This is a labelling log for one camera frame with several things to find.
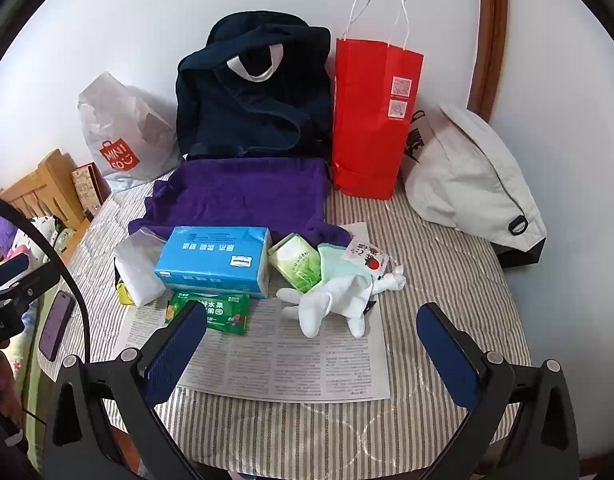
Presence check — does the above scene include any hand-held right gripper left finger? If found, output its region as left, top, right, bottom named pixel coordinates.
left=42, top=300, right=208, bottom=480

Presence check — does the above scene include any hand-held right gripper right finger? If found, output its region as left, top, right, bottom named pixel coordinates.
left=416, top=301, right=580, bottom=480

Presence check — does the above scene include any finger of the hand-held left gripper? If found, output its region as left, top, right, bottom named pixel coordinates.
left=0, top=266, right=64, bottom=317
left=0, top=251, right=30, bottom=288

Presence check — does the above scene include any green wet wipes packet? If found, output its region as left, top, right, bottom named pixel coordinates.
left=164, top=291, right=251, bottom=337

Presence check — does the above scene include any green tissue pack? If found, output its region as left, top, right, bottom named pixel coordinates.
left=267, top=232, right=322, bottom=295

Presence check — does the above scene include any person's left forearm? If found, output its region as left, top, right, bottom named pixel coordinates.
left=0, top=350, right=44, bottom=480

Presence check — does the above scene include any smartphone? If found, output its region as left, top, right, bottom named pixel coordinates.
left=38, top=290, right=76, bottom=362

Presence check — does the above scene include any green blanket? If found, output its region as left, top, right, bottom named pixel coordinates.
left=14, top=305, right=55, bottom=467

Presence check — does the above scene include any clear plastic bag with tissues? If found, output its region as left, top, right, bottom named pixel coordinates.
left=112, top=226, right=169, bottom=307

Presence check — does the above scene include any wooden headboard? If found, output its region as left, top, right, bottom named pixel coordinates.
left=0, top=149, right=92, bottom=241

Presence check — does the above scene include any blue tissue pack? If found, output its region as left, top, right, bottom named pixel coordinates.
left=154, top=226, right=272, bottom=300

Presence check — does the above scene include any newspaper sheet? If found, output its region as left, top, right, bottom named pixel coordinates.
left=112, top=222, right=392, bottom=402

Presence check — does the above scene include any patterned gift box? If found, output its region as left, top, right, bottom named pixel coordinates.
left=71, top=162, right=112, bottom=221

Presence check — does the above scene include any strawberry print packet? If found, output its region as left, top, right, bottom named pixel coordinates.
left=339, top=240, right=391, bottom=281

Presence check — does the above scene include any light blue cloth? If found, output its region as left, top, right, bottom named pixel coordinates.
left=317, top=242, right=373, bottom=287

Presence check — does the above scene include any purple towel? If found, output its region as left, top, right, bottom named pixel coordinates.
left=128, top=156, right=353, bottom=251

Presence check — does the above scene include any white plastic shopping bag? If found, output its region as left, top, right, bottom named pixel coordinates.
left=77, top=71, right=184, bottom=192

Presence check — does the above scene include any red paper bag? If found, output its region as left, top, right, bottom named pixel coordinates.
left=332, top=0, right=424, bottom=202

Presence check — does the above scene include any navy fabric bag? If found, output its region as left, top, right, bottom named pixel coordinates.
left=176, top=10, right=334, bottom=163

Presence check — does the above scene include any black cable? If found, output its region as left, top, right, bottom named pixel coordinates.
left=0, top=191, right=95, bottom=376

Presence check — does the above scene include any white drawstring bag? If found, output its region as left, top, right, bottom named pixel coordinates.
left=401, top=102, right=548, bottom=253

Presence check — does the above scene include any wooden door frame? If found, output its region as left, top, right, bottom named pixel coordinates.
left=470, top=0, right=509, bottom=121

